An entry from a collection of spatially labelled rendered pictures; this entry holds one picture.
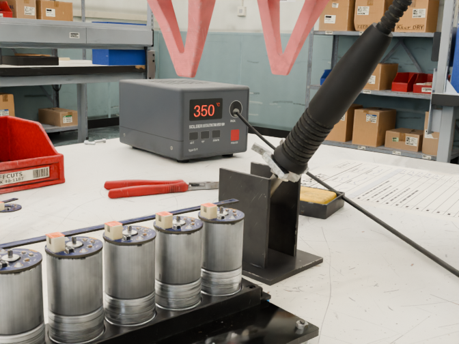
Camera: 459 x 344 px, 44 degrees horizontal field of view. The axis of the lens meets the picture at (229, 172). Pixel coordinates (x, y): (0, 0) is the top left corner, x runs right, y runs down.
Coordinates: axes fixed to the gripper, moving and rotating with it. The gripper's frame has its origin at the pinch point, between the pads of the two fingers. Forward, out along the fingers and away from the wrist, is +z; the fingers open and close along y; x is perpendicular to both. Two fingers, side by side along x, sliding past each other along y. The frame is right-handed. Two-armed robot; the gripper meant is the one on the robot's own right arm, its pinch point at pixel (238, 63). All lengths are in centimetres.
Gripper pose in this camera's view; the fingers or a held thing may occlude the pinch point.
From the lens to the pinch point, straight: 40.8
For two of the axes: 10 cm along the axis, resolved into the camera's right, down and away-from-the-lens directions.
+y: -6.9, 1.3, -7.1
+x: 7.2, 1.9, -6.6
